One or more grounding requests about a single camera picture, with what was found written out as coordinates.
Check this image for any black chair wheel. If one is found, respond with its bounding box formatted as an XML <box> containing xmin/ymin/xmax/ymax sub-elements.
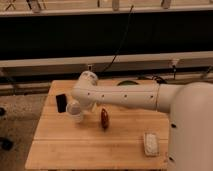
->
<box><xmin>0</xmin><ymin>137</ymin><xmax>13</xmax><ymax>151</ymax></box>

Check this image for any white ceramic cup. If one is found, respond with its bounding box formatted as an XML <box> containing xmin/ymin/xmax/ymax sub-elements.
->
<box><xmin>66</xmin><ymin>101</ymin><xmax>83</xmax><ymax>123</ymax></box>

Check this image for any black hanging cable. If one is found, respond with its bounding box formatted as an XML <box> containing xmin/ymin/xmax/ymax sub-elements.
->
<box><xmin>102</xmin><ymin>4</ymin><xmax>135</xmax><ymax>72</ymax></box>

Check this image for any red brown chili pepper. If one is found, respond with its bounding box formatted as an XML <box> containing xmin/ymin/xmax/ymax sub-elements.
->
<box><xmin>101</xmin><ymin>108</ymin><xmax>109</xmax><ymax>130</ymax></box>

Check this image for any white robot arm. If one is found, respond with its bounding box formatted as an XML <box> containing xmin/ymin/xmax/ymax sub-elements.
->
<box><xmin>71</xmin><ymin>71</ymin><xmax>213</xmax><ymax>171</ymax></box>

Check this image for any white wall outlet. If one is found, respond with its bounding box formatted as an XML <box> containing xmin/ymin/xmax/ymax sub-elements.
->
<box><xmin>88</xmin><ymin>65</ymin><xmax>93</xmax><ymax>71</ymax></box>

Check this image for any black rectangular phone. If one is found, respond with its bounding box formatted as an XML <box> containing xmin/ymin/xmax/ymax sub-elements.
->
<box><xmin>56</xmin><ymin>94</ymin><xmax>67</xmax><ymax>113</ymax></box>

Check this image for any white rectangular sponge block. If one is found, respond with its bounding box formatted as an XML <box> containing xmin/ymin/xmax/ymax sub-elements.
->
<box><xmin>143</xmin><ymin>133</ymin><xmax>159</xmax><ymax>157</ymax></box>

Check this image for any green bowl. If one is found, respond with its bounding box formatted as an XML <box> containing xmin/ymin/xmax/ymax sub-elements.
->
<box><xmin>117</xmin><ymin>80</ymin><xmax>139</xmax><ymax>86</ymax></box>

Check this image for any black cable behind table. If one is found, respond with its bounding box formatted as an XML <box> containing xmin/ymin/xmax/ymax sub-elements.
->
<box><xmin>137</xmin><ymin>75</ymin><xmax>168</xmax><ymax>85</ymax></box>

